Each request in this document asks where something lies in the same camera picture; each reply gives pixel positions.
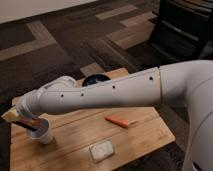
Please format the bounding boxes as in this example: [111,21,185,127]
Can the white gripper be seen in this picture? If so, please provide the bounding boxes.
[1,97,36,122]

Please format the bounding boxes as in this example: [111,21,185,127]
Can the white sponge in wrapper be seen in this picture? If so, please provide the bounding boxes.
[89,140,115,163]

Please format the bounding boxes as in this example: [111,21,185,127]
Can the black shelf unit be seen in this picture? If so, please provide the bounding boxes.
[147,0,213,63]

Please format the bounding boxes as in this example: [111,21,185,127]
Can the black and red eraser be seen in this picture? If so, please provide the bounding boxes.
[15,118,41,131]

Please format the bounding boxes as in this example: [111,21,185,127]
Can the orange carrot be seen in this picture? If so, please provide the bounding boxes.
[105,115,135,128]

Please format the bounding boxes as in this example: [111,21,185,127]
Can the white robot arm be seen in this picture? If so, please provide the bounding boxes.
[0,60,213,171]

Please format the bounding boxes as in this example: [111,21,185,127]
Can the dark blue bowl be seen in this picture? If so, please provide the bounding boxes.
[82,74,109,87]

